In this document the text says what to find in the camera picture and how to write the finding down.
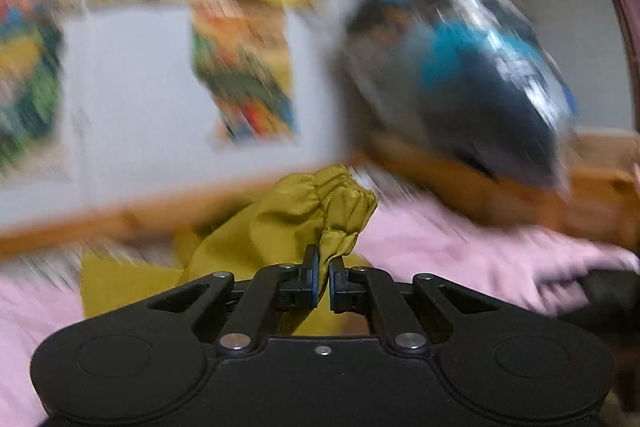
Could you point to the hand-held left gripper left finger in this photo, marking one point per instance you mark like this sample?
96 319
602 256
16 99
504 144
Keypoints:
312 279

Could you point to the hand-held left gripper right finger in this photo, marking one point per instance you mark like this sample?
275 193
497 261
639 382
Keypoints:
336 289

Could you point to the mustard tan colour-block jacket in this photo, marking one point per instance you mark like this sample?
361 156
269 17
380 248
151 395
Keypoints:
280 217

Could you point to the pink bed sheet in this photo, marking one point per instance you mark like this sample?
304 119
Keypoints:
450 252

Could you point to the dark red curtain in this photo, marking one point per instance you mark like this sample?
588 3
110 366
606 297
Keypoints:
629 52

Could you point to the wooden bed frame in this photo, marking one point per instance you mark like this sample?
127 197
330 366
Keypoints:
150 217

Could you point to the orange green floral wall poster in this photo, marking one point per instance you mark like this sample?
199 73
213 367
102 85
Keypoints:
245 67

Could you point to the green figure wall poster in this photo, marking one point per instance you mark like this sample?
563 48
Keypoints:
27 72

